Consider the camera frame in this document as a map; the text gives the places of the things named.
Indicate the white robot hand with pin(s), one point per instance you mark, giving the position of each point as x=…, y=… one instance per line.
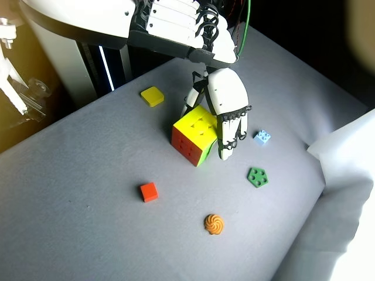
x=88, y=17
x=228, y=90

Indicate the Rubik's cube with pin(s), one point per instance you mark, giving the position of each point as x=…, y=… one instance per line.
x=190, y=134

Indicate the red cube block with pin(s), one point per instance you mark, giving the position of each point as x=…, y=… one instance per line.
x=149, y=192

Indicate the thin lit strip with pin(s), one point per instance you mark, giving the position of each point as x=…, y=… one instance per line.
x=107, y=68

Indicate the wide white support column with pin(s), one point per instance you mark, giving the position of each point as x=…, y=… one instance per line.
x=67, y=70

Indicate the light blue toy brick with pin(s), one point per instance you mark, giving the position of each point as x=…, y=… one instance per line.
x=262, y=138

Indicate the yellow square flat block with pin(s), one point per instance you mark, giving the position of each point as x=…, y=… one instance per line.
x=152, y=96

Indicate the green pentagon block with holes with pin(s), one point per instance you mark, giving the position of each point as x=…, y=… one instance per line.
x=257, y=177

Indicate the orange swirl toy cookie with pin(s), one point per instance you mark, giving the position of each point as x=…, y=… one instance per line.
x=214, y=224

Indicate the white draped sheet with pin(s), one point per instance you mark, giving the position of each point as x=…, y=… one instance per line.
x=345, y=164

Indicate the grey table cloth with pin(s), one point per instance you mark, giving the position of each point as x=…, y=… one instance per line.
x=88, y=234

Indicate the narrow white post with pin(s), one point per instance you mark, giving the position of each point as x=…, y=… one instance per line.
x=126, y=64

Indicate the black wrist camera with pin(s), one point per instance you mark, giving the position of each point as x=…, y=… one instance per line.
x=39, y=87

